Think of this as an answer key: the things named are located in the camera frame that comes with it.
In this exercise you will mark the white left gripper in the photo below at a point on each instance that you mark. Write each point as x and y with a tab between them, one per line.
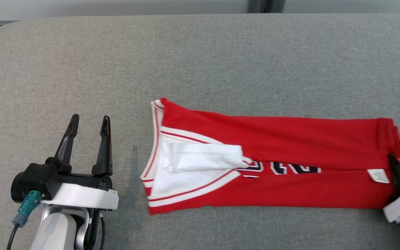
82	198

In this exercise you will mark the red Bulls basketball jersey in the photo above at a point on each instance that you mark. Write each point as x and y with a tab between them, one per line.
290	139

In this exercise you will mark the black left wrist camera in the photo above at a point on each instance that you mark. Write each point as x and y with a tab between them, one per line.
36	177

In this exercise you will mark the grey metal post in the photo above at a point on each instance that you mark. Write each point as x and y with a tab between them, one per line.
266	5

